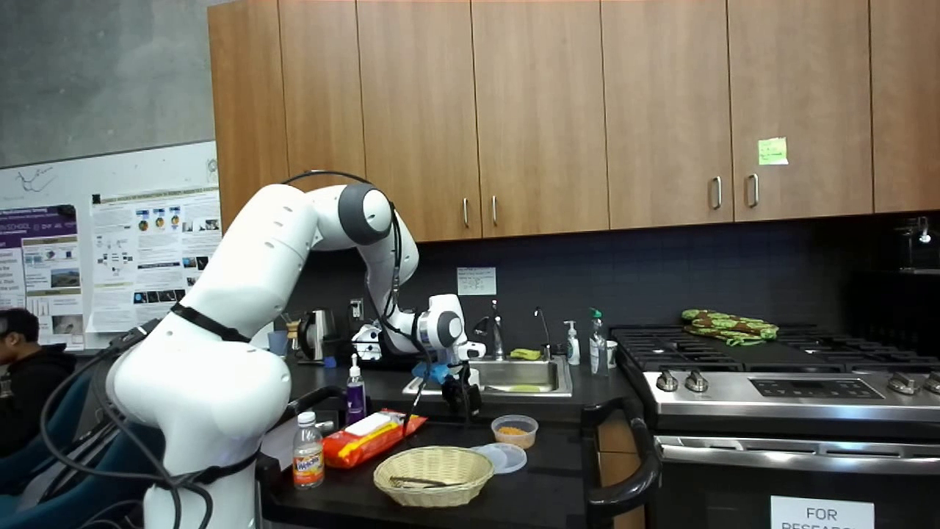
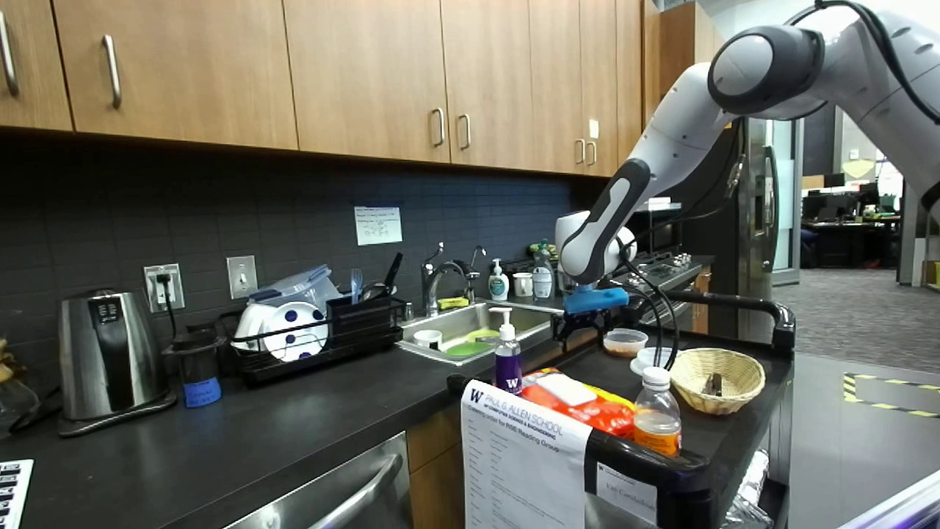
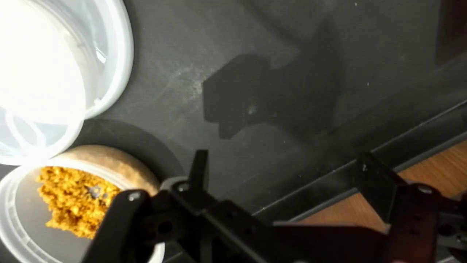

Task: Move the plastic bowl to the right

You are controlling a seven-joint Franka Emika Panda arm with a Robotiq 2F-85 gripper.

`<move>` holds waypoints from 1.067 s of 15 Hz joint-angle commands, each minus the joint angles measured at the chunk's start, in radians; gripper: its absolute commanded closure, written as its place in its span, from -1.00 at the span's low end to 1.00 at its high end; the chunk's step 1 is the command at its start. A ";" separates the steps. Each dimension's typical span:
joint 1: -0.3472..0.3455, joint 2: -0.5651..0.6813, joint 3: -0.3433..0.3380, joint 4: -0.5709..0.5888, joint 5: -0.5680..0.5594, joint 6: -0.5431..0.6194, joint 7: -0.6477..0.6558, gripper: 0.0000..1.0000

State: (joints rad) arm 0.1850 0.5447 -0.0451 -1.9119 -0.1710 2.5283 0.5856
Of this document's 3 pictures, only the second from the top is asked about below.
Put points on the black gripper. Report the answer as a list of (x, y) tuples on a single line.
[(588, 325)]

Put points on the plastic bowl with orange food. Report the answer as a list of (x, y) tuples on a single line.
[(624, 342)]

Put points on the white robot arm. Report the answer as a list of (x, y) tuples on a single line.
[(685, 128)]

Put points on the clear plastic lid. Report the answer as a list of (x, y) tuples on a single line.
[(647, 366)]

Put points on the orange wet wipes pack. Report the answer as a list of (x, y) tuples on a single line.
[(578, 400)]

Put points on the stainless steel sink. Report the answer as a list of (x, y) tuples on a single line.
[(531, 319)]

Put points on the clear bottle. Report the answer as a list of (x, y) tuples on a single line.
[(543, 279)]

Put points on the white mug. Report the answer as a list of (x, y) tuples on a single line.
[(525, 285)]

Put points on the purple pump bottle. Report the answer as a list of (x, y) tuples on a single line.
[(507, 367)]

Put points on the bottle with orange liquid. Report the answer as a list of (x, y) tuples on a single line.
[(660, 420)]

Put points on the green leafy item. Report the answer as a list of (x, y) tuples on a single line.
[(546, 251)]

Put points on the hand soap dispenser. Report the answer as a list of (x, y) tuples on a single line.
[(499, 282)]

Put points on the white printed paper sheet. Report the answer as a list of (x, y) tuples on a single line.
[(519, 458)]

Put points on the yellow sponge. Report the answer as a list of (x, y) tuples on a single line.
[(455, 303)]

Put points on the woven straw basket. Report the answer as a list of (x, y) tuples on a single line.
[(747, 376)]

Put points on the black utility cart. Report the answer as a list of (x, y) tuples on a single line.
[(723, 441)]

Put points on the small white cup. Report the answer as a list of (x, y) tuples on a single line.
[(427, 338)]

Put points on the dark sink faucet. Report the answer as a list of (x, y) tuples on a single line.
[(433, 279)]

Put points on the stainless steel refrigerator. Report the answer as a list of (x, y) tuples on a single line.
[(760, 223)]

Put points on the wooden base cabinet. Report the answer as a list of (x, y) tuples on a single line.
[(431, 470)]

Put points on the black kitchen utensil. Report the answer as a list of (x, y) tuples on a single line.
[(391, 270)]

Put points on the black dish rack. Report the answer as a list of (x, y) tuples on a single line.
[(364, 325)]

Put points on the office desk with monitors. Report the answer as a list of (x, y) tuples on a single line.
[(847, 222)]

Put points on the clear plastic container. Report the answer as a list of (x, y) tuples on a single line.
[(303, 282)]

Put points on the stainless steel dishwasher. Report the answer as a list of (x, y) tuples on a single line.
[(334, 489)]

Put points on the white purple panel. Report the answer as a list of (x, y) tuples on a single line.
[(897, 503)]

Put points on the black container with blue base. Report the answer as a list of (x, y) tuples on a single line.
[(196, 367)]

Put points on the silver toaster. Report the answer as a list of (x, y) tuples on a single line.
[(107, 357)]

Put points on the white keypad device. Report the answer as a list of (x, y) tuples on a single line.
[(13, 494)]

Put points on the white wall note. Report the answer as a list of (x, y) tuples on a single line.
[(378, 223)]

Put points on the wooden wall cabinet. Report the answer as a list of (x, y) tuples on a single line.
[(364, 68)]

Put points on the white switch plate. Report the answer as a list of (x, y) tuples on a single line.
[(242, 276)]

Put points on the white wall outlet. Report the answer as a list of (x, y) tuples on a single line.
[(165, 285)]

